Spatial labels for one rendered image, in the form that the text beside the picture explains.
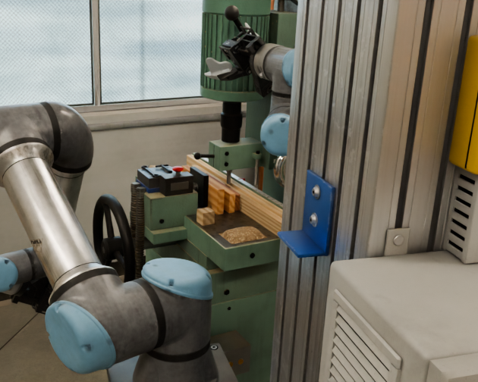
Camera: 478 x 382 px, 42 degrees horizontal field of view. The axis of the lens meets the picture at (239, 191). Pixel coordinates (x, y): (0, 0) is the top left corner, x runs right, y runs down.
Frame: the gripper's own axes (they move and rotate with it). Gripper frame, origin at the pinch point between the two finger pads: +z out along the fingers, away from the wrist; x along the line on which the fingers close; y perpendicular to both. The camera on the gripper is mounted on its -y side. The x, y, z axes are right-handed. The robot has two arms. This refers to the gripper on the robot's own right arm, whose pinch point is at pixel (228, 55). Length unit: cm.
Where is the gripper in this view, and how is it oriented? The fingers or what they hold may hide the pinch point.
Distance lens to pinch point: 154.3
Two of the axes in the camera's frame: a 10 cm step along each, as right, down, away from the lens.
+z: -4.8, -3.2, 8.2
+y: -5.2, -6.5, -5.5
